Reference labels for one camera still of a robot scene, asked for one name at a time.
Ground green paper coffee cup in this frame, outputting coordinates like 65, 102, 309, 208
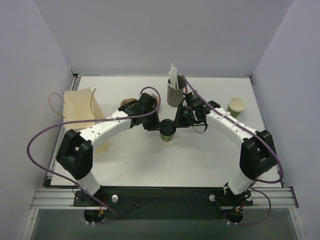
160, 133, 174, 142

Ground grey cylindrical straw holder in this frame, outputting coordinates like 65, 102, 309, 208
166, 75, 187, 107

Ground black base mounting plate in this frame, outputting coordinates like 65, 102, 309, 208
73, 186, 253, 221

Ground aluminium frame rail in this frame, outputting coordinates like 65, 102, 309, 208
31, 187, 299, 210

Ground black plastic cup lid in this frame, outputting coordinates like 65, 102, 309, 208
159, 119, 176, 136

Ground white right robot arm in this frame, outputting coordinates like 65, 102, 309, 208
173, 91, 277, 196

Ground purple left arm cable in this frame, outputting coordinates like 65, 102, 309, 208
26, 86, 161, 225

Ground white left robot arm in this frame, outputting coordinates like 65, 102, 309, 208
56, 93, 158, 206

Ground brown pulp cup carrier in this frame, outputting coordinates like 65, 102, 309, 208
120, 98, 138, 107

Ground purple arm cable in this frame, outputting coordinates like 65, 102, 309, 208
181, 74, 285, 227
26, 86, 161, 225

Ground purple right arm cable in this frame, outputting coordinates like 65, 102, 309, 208
181, 74, 285, 227

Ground white wrapped straws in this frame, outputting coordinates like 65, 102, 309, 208
168, 63, 179, 90

